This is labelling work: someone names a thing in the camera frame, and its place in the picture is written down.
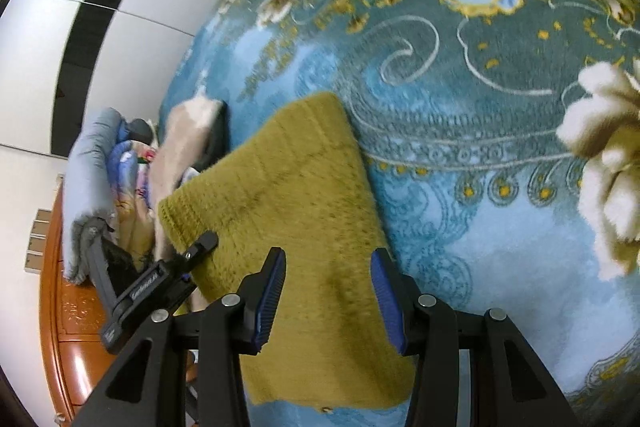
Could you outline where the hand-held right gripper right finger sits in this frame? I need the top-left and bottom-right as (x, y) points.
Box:
(370, 248), (576, 427)

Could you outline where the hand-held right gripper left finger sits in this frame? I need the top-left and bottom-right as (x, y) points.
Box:
(72, 247), (288, 427)

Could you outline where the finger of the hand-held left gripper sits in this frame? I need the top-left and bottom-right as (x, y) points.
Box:
(167, 230), (220, 276)
(80, 216), (127, 308)

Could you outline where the green knitted sweater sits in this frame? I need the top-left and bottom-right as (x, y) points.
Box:
(157, 92), (418, 410)

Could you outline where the beige fuzzy sweater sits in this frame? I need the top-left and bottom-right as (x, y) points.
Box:
(150, 97), (223, 258)

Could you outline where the folded cream quilt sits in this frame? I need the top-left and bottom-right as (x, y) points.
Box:
(115, 192), (157, 260)

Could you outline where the folded grey quilt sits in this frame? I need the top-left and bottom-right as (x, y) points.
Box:
(62, 108), (126, 283)

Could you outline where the wooden headboard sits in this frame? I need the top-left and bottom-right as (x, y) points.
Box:
(39, 177), (131, 427)

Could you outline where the folded colourful floral quilt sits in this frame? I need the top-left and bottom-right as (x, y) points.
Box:
(112, 139), (157, 208)

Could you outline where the dark grey garment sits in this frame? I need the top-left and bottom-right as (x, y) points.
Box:
(192, 101), (232, 175)

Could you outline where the dark grey pillow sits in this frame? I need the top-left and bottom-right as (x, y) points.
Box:
(127, 118), (156, 142)

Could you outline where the teal floral bed blanket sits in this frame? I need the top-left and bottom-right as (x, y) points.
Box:
(160, 0), (640, 427)

